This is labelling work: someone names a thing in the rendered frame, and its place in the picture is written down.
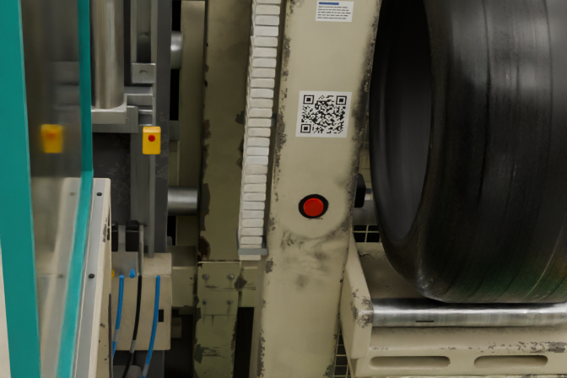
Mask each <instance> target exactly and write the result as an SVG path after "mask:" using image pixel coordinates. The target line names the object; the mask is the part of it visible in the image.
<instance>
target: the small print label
mask: <svg viewBox="0 0 567 378"><path fill-rule="evenodd" d="M353 7H354V2H346V1H321V0H317V6H316V21H337V22H352V14H353Z"/></svg>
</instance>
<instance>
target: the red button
mask: <svg viewBox="0 0 567 378"><path fill-rule="evenodd" d="M304 211H305V213H306V214H307V215H309V216H316V215H319V214H320V213H321V212H322V211H323V203H322V201H321V200H320V199H318V198H310V199H308V200H307V201H306V202H305V203H304Z"/></svg>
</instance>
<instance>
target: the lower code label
mask: <svg viewBox="0 0 567 378"><path fill-rule="evenodd" d="M351 96H352V92H336V91H300V97H299V107H298V116H297V125H296V134H295V136H296V137H321V138H346V137H347V130H348V117H349V110H350V103H351Z"/></svg>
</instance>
